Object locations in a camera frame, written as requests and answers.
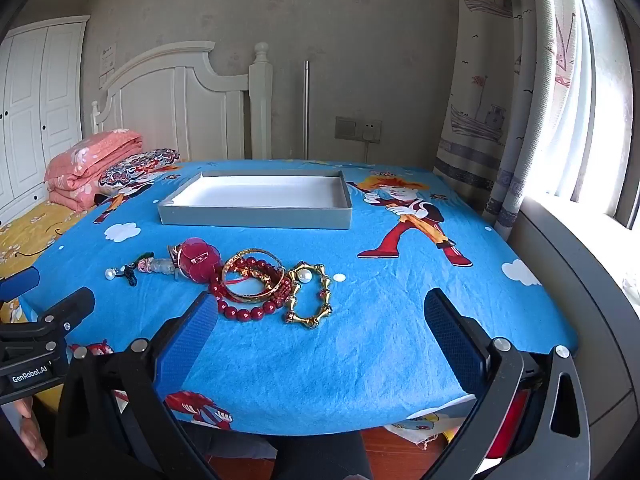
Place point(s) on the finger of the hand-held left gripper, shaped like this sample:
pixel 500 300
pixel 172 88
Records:
pixel 21 282
pixel 70 306

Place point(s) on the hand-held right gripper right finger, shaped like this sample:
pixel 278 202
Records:
pixel 454 340

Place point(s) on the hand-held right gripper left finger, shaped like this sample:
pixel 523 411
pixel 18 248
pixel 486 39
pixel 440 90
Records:
pixel 186 345

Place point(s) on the gold bangle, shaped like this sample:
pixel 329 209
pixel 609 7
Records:
pixel 246 300

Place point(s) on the large pearl pendant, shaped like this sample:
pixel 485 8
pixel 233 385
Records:
pixel 305 275

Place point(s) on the grey shallow cardboard box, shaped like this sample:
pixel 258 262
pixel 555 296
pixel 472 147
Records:
pixel 250 216

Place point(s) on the person's left hand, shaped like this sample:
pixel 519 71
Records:
pixel 29 430

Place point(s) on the yellow floral bedsheet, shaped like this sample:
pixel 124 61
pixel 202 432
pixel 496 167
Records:
pixel 30 235

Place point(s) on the red plastic object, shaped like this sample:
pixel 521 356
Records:
pixel 517 410

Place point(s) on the blue cartoon printed tablecloth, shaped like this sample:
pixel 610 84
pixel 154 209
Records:
pixel 325 370

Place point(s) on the pink folded blanket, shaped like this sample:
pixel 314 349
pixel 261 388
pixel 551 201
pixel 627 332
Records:
pixel 85 160

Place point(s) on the floral patterned pillow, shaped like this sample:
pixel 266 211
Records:
pixel 135 167

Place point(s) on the white wardrobe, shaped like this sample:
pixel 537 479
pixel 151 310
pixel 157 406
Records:
pixel 30 110

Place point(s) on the white wooden bed headboard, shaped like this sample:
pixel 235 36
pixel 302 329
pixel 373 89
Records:
pixel 200 100

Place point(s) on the boat printed curtain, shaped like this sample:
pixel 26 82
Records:
pixel 480 85

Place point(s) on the silver metal pole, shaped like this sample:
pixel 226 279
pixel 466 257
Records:
pixel 305 110

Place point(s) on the grey wall switch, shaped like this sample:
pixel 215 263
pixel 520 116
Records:
pixel 347 127

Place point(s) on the white wall paper notice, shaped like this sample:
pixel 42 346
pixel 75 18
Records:
pixel 107 57

